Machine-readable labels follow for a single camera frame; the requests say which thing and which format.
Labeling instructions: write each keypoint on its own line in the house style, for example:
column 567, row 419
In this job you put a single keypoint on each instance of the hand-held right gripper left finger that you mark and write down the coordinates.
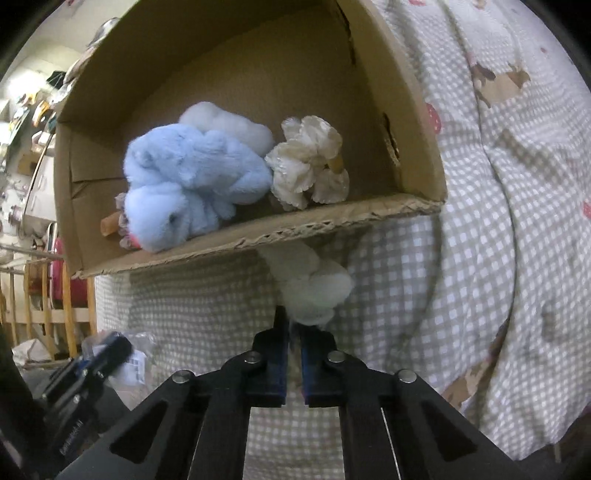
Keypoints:
column 277, row 364

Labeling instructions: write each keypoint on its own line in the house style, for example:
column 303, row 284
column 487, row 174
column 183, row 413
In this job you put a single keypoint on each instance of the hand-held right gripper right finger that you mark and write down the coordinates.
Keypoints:
column 308, row 369

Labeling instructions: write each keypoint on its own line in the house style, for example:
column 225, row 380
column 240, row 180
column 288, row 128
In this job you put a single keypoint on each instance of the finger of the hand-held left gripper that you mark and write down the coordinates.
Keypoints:
column 113, row 348

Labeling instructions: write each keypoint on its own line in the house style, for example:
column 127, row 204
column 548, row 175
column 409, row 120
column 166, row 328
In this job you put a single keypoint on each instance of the white plush toy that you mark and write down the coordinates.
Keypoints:
column 231, row 122
column 314, row 286

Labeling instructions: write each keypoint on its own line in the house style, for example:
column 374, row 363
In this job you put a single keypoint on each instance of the brown cardboard tube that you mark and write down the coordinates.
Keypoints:
column 110, row 226
column 337, row 164

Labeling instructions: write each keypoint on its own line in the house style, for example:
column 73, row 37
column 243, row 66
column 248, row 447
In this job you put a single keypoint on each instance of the beige lace scrunchie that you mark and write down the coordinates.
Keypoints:
column 121, row 203

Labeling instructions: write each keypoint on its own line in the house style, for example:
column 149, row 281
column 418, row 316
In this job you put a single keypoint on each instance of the light blue plush toy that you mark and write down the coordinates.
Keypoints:
column 184, row 184

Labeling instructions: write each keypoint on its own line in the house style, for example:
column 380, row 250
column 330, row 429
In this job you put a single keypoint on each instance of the cream satin scrunchie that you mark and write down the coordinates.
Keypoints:
column 300, row 170

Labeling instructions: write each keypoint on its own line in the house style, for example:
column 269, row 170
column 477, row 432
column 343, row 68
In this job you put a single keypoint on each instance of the brown cardboard box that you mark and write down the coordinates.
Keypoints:
column 300, row 69

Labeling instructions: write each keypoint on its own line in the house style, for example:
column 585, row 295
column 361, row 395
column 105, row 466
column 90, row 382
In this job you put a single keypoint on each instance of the clear plastic bag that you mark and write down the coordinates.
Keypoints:
column 138, row 364

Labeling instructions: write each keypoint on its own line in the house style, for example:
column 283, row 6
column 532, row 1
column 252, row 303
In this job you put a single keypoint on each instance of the white crumpled paper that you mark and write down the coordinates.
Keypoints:
column 30, row 351

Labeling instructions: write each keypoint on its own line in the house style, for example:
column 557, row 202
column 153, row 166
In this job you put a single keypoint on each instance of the red bag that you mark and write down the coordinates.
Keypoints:
column 69, row 277

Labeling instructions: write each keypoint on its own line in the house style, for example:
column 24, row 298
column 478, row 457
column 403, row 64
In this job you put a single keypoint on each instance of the checkered printed blanket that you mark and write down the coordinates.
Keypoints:
column 461, row 277

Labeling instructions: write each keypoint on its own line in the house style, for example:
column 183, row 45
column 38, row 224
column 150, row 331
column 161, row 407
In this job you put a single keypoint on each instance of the wooden crib rail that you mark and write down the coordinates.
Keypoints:
column 46, row 314

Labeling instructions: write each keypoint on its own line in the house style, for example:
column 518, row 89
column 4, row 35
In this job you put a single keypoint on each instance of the cluttered wall shelf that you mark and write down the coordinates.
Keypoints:
column 27, row 129

